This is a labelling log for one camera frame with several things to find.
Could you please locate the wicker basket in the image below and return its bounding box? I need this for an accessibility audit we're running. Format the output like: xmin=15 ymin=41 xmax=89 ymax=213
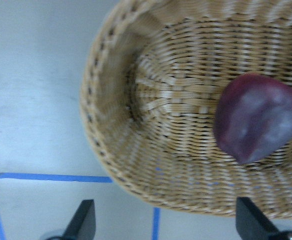
xmin=80 ymin=0 xmax=292 ymax=219

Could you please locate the dark red apple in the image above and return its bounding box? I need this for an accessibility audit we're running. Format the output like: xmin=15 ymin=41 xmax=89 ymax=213
xmin=213 ymin=73 xmax=292 ymax=165

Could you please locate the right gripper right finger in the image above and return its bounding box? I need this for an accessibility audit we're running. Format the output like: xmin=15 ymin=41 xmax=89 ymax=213
xmin=236 ymin=197 xmax=286 ymax=240

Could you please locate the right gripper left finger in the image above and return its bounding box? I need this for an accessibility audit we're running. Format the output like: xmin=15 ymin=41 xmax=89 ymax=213
xmin=62 ymin=199 xmax=96 ymax=240

